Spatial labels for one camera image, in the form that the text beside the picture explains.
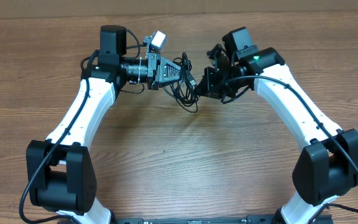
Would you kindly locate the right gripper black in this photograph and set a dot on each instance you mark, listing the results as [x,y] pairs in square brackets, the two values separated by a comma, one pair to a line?
[211,89]

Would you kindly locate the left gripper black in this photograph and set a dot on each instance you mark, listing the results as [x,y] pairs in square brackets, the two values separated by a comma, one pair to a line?
[153,61]

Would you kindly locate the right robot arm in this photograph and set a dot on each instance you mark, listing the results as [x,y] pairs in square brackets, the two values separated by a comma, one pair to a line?
[327,167]

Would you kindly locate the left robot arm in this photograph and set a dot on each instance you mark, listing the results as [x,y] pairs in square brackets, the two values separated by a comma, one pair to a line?
[61,177]

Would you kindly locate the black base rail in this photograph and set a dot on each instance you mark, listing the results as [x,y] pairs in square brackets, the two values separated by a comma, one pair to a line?
[194,221]

